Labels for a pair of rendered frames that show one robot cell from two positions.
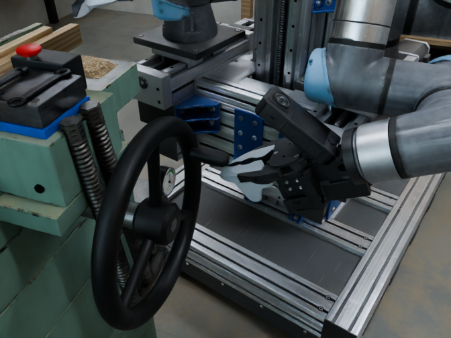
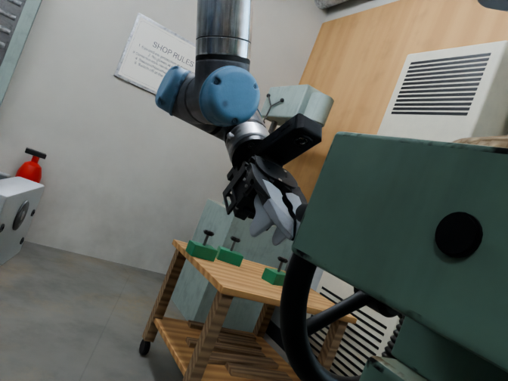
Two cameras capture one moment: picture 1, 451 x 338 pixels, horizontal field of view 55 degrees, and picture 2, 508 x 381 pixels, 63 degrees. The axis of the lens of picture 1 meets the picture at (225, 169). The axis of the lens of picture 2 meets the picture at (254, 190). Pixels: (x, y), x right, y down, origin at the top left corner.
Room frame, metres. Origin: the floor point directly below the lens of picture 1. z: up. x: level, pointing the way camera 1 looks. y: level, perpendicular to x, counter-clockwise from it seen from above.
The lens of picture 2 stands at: (0.93, 0.27, 0.86)
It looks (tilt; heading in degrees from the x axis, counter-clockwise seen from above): 0 degrees down; 220
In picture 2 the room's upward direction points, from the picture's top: 21 degrees clockwise
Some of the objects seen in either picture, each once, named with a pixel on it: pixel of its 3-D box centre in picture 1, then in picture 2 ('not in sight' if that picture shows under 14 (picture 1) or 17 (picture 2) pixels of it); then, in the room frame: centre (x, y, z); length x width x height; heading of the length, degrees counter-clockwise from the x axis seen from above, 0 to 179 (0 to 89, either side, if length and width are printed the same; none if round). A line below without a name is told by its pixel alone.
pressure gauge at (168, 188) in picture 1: (162, 184); not in sight; (0.72, 0.13, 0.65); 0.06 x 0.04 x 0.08; 162
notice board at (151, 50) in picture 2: not in sight; (168, 66); (-0.76, -2.33, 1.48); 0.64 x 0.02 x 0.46; 159
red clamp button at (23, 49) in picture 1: (28, 49); not in sight; (0.52, 0.24, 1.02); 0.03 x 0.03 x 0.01
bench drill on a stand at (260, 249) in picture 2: not in sight; (258, 205); (-1.15, -1.40, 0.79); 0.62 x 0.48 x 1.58; 70
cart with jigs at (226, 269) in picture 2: not in sight; (243, 321); (-0.53, -0.75, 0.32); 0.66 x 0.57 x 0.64; 160
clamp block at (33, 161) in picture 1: (46, 138); not in sight; (0.48, 0.23, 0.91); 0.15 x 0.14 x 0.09; 162
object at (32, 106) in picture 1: (37, 86); not in sight; (0.49, 0.23, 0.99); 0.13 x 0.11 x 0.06; 162
